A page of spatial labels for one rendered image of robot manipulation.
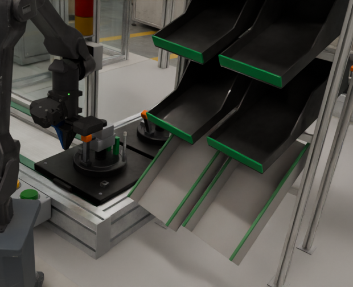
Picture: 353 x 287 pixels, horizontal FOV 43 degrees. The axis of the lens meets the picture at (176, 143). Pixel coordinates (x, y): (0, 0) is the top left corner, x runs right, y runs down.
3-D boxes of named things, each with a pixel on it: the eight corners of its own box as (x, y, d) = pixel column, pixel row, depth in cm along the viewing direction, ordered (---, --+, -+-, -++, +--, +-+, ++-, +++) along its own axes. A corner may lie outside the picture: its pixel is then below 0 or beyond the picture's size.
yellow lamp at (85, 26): (83, 36, 120) (83, 18, 118) (70, 32, 123) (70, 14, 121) (97, 34, 124) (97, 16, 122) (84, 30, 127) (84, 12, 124)
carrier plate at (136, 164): (100, 207, 105) (100, 200, 104) (34, 169, 116) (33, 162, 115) (162, 171, 123) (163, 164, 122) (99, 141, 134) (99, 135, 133)
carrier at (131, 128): (165, 168, 124) (170, 128, 118) (103, 139, 135) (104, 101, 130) (212, 142, 142) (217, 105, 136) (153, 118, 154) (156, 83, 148)
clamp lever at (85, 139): (85, 163, 112) (86, 136, 109) (79, 160, 113) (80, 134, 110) (95, 159, 115) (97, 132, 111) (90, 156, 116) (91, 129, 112)
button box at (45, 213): (27, 231, 102) (26, 209, 99) (-26, 195, 112) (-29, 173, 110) (52, 218, 107) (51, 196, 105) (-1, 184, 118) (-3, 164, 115)
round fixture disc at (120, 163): (100, 184, 110) (100, 177, 109) (61, 163, 117) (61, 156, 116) (137, 164, 120) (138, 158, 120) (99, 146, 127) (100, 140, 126)
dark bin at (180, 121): (192, 145, 86) (184, 117, 81) (148, 121, 94) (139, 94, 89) (279, 68, 97) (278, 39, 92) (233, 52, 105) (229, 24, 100)
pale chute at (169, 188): (176, 232, 94) (166, 225, 90) (136, 203, 102) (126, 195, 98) (250, 125, 98) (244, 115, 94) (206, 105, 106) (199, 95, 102)
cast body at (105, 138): (98, 152, 113) (98, 127, 110) (85, 146, 115) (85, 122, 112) (120, 142, 119) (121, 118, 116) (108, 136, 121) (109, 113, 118)
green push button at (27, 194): (28, 207, 102) (27, 200, 101) (16, 200, 104) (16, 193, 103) (42, 200, 105) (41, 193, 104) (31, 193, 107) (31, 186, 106)
